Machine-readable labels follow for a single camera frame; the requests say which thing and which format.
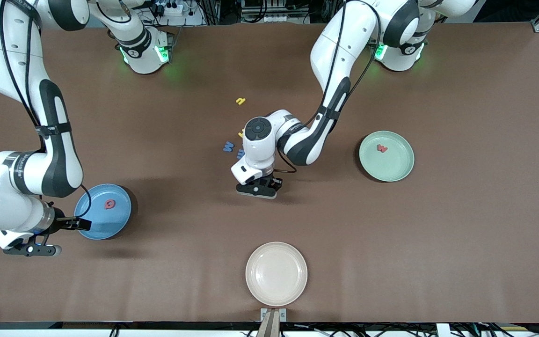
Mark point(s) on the blue plate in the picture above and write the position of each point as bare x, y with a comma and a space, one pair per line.
101, 222

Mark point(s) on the brown table cover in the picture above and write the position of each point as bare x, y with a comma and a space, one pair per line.
438, 257

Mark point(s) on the green plate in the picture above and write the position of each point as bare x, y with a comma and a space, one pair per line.
391, 164

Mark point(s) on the red lowercase letter w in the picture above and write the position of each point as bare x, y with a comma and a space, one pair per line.
382, 148

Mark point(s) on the background metal rack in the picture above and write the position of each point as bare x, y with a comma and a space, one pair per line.
272, 11

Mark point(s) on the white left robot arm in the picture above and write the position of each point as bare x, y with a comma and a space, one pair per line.
335, 51

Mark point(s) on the white power strip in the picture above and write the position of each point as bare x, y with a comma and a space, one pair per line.
170, 8

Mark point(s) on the cream plate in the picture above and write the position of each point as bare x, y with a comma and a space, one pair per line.
276, 274

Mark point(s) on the red uppercase letter Q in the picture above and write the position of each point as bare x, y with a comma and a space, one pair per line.
106, 204

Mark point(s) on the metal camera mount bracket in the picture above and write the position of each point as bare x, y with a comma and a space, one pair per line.
273, 316

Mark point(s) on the blue uppercase letter M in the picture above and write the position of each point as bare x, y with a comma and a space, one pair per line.
228, 147

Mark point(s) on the blue lowercase letter m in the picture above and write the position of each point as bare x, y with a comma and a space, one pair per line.
240, 154

